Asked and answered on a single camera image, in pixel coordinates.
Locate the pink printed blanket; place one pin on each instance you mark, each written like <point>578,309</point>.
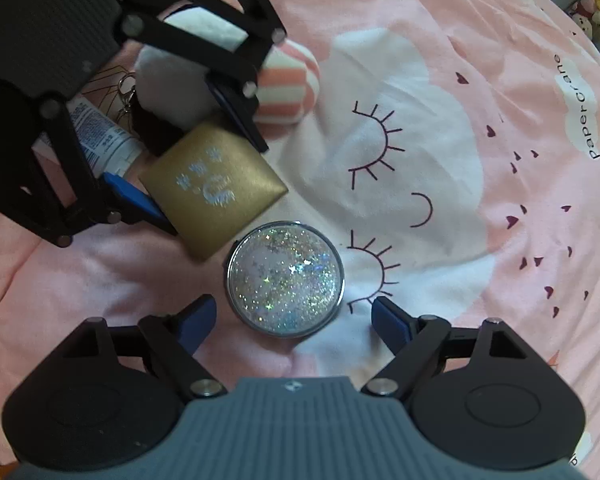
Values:
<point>430,110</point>

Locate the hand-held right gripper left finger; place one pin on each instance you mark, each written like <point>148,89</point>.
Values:
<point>197,322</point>

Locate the round glitter mirror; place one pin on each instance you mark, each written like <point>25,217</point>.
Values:
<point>285,280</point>

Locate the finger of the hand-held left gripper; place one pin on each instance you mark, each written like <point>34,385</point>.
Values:
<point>240,110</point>
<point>135,200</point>

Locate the silver keyring clasp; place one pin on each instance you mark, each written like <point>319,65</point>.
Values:
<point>128,95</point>

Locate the white plush toy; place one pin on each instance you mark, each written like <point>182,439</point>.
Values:
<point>170,85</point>

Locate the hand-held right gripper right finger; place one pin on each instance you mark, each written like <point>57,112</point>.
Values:
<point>392,322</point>

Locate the white cream tube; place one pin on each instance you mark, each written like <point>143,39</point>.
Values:
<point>105,135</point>

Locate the gold square box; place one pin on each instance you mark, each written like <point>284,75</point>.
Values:
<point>195,220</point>

